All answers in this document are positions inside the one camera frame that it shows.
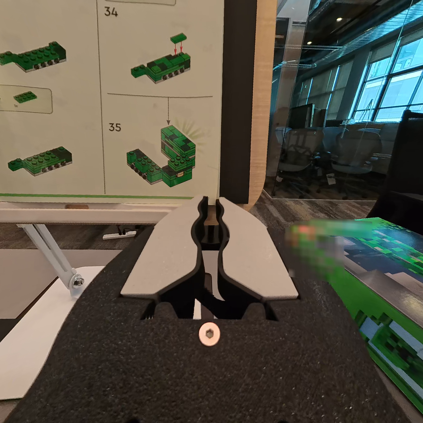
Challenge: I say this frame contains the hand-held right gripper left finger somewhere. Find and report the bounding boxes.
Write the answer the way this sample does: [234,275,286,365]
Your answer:
[121,196,209,319]

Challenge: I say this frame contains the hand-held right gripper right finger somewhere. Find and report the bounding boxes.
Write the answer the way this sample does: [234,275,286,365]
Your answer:
[215,197,299,319]

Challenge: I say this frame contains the grey desk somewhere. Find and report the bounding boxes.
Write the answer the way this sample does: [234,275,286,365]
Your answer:
[0,249,423,423]

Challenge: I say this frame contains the white power strip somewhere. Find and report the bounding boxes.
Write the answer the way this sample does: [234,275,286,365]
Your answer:
[102,227,137,240]

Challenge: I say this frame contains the grey mesh office chair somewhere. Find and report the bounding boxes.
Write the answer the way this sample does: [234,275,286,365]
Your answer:
[276,127,325,196]
[330,127,384,199]

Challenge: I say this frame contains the green brick set box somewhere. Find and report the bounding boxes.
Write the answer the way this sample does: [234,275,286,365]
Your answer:
[286,216,423,415]

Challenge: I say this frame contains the white book stand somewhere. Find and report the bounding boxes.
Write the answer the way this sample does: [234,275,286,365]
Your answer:
[0,0,277,401]

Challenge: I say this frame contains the brick building instruction booklet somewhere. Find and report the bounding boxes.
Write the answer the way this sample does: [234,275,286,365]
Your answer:
[0,0,224,203]

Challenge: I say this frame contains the black screen panel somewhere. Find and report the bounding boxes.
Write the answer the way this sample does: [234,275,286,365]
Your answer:
[367,109,423,220]

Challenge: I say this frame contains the large office window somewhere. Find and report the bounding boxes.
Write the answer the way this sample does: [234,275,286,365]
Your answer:
[349,36,423,123]

